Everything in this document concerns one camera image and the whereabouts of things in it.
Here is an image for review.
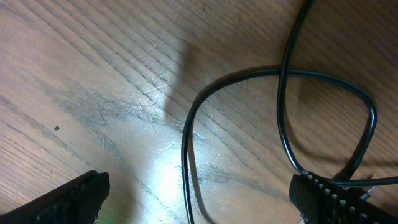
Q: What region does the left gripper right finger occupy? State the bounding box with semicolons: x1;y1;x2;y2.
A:
289;171;397;224

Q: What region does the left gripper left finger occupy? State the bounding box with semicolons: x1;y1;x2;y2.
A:
1;170;110;224

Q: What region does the black usb cable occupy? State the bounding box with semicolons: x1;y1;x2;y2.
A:
180;0;398;224

